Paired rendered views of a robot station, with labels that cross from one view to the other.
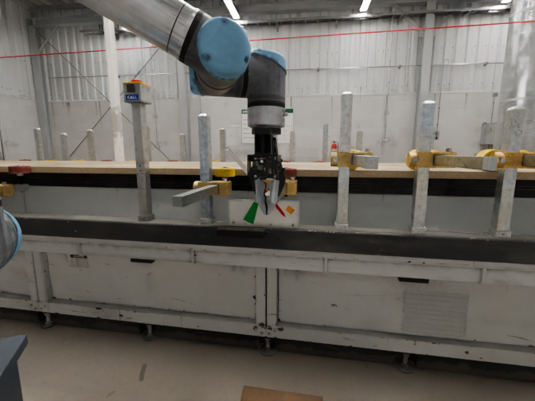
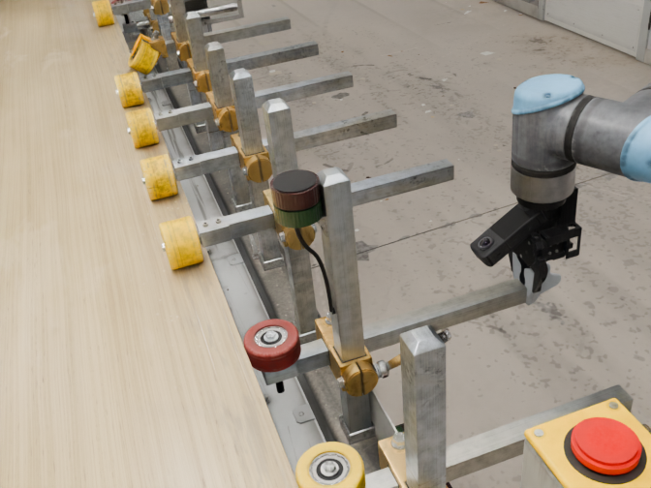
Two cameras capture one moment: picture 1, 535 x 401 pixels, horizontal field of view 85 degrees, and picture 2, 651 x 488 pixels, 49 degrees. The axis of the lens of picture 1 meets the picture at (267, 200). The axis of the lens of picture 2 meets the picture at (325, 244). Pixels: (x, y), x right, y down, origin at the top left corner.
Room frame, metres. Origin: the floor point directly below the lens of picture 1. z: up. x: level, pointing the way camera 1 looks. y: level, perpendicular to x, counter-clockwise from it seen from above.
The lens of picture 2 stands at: (1.41, 0.67, 1.59)
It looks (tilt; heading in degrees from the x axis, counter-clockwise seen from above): 34 degrees down; 244
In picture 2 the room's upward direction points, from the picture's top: 7 degrees counter-clockwise
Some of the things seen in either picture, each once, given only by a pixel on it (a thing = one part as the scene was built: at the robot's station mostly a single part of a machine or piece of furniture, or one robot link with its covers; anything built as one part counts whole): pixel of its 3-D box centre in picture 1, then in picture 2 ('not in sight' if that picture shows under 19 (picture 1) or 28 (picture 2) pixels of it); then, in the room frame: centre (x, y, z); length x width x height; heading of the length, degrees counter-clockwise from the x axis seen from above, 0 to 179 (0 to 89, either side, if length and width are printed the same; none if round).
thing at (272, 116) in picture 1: (267, 119); (541, 176); (0.72, 0.00, 1.05); 0.10 x 0.09 x 0.05; 80
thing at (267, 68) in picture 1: (265, 81); (547, 124); (0.72, 0.01, 1.13); 0.10 x 0.09 x 0.12; 106
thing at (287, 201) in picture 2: not in sight; (295, 189); (1.10, -0.02, 1.16); 0.06 x 0.06 x 0.02
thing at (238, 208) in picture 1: (262, 213); (378, 416); (1.04, 0.02, 0.75); 0.26 x 0.01 x 0.10; 80
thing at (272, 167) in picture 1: (265, 153); (543, 223); (0.71, 0.00, 0.97); 0.09 x 0.08 x 0.12; 170
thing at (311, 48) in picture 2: not in sight; (224, 66); (0.81, -1.03, 0.95); 0.50 x 0.04 x 0.04; 170
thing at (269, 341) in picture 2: (286, 181); (275, 362); (1.15, -0.07, 0.85); 0.08 x 0.08 x 0.11
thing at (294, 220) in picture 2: not in sight; (297, 207); (1.10, -0.02, 1.13); 0.06 x 0.06 x 0.02
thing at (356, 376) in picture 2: (278, 186); (343, 354); (1.05, -0.04, 0.85); 0.14 x 0.06 x 0.05; 80
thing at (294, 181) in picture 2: not in sight; (305, 253); (1.10, -0.02, 1.06); 0.06 x 0.06 x 0.22; 80
